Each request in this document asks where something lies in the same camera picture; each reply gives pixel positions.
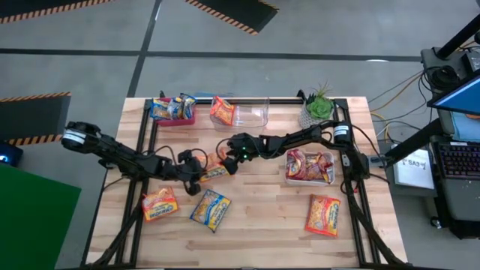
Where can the black keyboard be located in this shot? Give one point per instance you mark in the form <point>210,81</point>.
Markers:
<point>459,160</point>

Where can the computer monitor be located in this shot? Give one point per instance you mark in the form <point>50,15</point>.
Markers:
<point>461,99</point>

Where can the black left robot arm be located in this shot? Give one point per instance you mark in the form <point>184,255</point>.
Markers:
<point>112,153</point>

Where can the black stand pole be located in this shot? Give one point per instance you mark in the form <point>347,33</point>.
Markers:
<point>459,37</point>

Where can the white plastic bin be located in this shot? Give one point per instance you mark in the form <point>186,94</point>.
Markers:
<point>309,183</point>

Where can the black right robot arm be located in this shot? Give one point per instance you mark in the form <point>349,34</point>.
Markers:
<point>292,140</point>

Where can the small metal bracket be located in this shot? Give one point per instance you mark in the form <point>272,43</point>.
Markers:
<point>347,160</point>

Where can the grey equipment cart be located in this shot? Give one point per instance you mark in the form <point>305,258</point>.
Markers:
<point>431,56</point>

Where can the hazard-striped black floor mat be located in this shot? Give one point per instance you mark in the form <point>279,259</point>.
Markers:
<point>37,7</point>
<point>240,11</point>
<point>30,116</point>

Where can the dark workstation desk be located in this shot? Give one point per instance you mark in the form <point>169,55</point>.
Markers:
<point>461,202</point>

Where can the green floor panel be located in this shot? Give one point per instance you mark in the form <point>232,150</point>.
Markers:
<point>33,217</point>

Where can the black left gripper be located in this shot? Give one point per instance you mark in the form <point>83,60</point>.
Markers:
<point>187,170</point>

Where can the clear plastic bin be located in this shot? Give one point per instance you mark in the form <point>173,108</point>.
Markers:
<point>251,120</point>

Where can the grey metal block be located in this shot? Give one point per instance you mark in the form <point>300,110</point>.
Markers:
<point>378,160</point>

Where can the black computer with blue light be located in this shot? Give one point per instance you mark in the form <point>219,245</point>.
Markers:
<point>11,157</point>

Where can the blue Maruchan ramen pack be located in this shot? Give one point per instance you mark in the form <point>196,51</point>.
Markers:
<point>210,210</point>
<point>160,108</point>
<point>174,108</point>
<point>187,106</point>

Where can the succulent plant in patterned pot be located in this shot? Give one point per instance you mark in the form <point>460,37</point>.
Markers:
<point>319,108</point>

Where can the white paper sheet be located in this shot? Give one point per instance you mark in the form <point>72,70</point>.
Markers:
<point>414,170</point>

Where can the red plastic bin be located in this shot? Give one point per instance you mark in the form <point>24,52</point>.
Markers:
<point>176,122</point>

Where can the orange Maruchan ramen pack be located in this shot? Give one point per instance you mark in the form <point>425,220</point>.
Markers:
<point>159,205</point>
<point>322,215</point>
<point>217,173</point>
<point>222,111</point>

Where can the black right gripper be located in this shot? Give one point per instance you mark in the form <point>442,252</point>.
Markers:
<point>243,146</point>

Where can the blue cloth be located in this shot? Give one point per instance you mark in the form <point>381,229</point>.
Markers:
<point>467,127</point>

